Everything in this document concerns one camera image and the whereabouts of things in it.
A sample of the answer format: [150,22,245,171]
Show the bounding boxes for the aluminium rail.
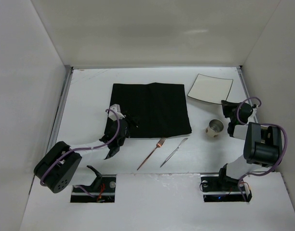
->
[236,65,275,171]
[43,65,73,156]

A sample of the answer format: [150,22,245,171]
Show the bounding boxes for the right aluminium rail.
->
[236,65,275,171]

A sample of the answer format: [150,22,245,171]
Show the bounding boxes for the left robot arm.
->
[34,109,140,197]

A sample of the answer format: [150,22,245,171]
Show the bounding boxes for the black cloth placemat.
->
[110,83,192,139]

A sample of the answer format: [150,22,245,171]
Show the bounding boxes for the silver knife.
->
[160,138,188,168]

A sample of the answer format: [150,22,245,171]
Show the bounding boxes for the copper fork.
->
[137,138,166,170]

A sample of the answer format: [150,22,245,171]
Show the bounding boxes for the left aluminium rail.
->
[43,65,73,156]

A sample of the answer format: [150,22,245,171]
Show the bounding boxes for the square white plate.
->
[187,74,233,104]

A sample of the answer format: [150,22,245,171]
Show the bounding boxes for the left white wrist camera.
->
[108,104,125,121]

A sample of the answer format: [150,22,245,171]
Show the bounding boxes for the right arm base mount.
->
[199,167,253,203]

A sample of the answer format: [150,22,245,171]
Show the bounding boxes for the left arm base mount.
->
[70,166,117,203]

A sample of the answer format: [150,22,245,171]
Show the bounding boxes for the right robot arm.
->
[217,97,288,187]

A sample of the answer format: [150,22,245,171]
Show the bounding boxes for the white paper cup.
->
[205,119,224,138]

